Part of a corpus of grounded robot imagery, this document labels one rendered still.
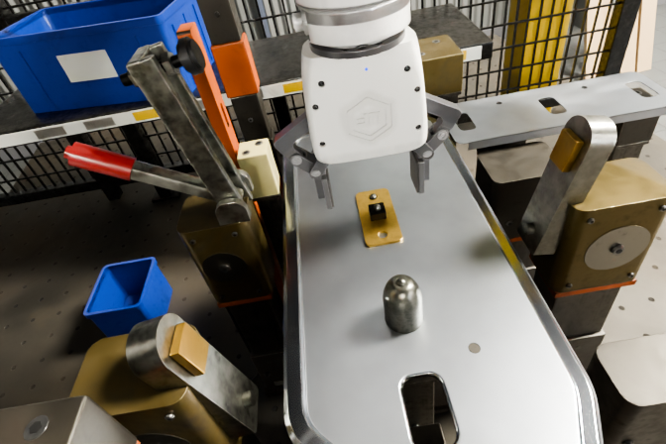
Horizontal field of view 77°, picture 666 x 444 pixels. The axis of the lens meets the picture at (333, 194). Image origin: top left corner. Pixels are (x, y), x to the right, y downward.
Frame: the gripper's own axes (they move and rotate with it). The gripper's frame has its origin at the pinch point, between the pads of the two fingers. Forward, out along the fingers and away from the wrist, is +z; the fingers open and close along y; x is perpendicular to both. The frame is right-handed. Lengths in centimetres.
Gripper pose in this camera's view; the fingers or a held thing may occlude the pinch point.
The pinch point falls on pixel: (373, 185)
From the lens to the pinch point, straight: 42.7
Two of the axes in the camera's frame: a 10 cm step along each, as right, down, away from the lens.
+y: 9.9, -1.7, -0.2
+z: 1.4, 7.6, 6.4
